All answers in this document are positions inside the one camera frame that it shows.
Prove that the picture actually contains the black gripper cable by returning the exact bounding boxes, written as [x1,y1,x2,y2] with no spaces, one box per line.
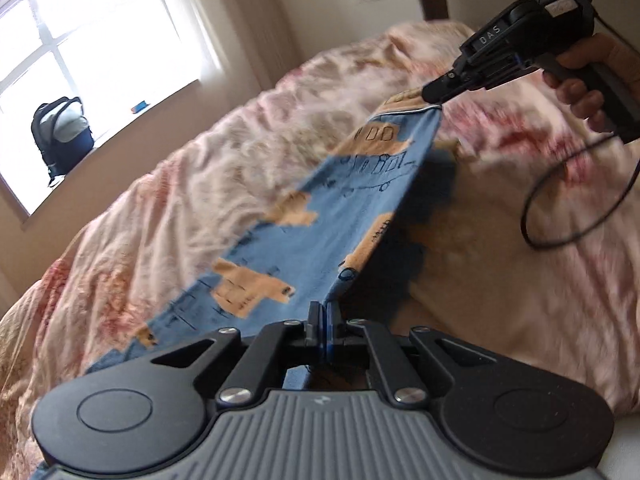
[520,129,640,249]

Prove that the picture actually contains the black and grey backpack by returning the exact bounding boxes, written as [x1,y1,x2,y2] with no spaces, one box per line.
[31,96,96,187]

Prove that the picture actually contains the person's right hand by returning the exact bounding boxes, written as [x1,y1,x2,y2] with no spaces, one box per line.
[543,33,640,134]

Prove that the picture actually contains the white framed window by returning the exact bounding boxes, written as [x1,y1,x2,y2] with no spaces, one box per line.
[0,0,227,217]

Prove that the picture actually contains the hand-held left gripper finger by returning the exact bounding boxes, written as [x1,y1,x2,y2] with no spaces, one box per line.
[326,302,502,407]
[150,302,327,407]

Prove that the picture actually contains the pink floral bed blanket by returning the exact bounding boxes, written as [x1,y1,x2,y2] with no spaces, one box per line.
[0,20,640,480]

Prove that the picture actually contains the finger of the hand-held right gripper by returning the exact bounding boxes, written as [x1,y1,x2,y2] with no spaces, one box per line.
[421,71,471,106]

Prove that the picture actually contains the blue printed pants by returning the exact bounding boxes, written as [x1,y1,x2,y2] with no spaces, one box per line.
[85,105,462,392]

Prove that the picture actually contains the cream curtain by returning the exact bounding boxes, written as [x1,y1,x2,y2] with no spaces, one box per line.
[209,0,312,92]

